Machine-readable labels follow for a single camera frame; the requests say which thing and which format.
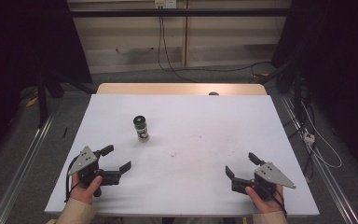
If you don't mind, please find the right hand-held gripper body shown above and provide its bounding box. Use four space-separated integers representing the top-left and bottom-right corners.
231 161 296 200

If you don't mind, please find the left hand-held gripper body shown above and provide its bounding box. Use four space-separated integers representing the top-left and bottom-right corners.
67 145 122 198

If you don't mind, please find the small glass bottle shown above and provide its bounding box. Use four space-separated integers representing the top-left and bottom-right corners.
132 115 150 143

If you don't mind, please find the person's left hand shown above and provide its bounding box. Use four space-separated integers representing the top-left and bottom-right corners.
69 173 103 205

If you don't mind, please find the person's right hand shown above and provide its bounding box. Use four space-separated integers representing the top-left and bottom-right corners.
245 184 284 215

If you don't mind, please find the white power strip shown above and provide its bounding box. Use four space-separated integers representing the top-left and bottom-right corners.
303 132 316 146

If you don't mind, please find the white board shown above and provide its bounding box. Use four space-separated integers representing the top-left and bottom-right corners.
44 93 321 218

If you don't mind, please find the black metal stand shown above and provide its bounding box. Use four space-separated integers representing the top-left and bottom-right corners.
34 72 63 129

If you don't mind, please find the wooden table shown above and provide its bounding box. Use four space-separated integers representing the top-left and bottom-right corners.
96 82 268 96

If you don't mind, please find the black curtain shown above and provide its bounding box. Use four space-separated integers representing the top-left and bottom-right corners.
0 0 93 162
269 0 358 180

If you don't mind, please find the black horizontal bar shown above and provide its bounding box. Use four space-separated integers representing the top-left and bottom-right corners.
69 8 293 19

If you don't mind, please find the right hand-held gripper black cable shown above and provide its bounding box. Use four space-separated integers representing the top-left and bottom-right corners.
269 186 289 217

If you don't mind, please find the aluminium floor rail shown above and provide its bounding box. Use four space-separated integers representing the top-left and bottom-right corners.
279 93 358 224
0 113 56 224

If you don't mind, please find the white floor cable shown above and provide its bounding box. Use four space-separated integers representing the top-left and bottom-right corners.
300 101 343 170

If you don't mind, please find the black floor cable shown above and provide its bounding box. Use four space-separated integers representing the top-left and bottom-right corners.
167 61 273 75

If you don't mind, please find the black hanging wall cable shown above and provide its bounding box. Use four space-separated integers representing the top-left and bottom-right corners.
157 7 200 84

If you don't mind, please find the yellow vertical wall strip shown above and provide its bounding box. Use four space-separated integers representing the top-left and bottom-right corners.
183 0 189 68

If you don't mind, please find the white wall outlet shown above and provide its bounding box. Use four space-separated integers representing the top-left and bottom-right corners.
154 0 178 9

